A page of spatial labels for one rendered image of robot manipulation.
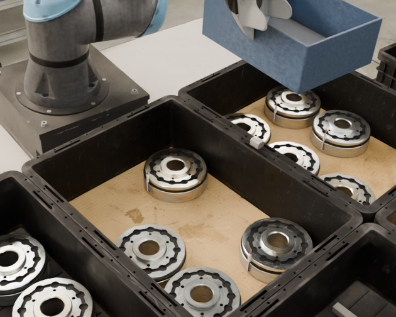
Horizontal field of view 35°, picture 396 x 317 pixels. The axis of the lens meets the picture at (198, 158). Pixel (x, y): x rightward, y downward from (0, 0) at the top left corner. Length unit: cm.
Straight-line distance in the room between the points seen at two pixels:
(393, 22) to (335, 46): 272
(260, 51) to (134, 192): 32
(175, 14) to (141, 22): 217
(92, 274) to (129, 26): 55
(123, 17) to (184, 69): 40
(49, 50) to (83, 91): 11
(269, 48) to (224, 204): 28
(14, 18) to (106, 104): 218
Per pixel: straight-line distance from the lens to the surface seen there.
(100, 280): 83
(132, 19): 122
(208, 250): 94
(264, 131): 112
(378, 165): 114
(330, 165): 111
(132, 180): 105
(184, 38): 172
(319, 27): 98
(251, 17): 81
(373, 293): 93
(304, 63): 81
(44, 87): 127
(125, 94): 131
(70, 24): 119
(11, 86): 135
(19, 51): 313
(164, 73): 156
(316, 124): 115
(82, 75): 126
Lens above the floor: 152
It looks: 39 degrees down
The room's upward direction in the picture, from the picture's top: 3 degrees clockwise
